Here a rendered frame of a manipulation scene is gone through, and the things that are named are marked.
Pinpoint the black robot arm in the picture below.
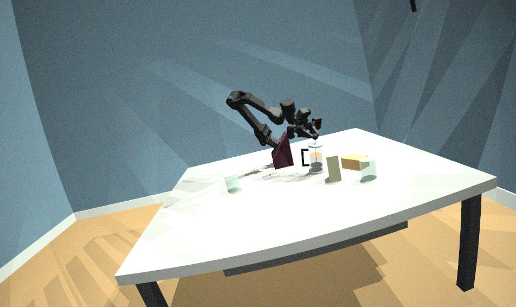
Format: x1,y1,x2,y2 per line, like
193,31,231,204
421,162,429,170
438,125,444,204
226,91,311,151

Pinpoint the clear glass cylinder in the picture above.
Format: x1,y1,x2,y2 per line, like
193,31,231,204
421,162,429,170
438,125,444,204
359,157,377,181
223,172,240,193

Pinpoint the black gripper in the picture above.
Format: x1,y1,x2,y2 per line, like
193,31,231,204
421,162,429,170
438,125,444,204
287,116,321,139

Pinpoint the cream rectangular block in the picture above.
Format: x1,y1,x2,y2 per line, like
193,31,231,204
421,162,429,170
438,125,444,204
341,153,368,171

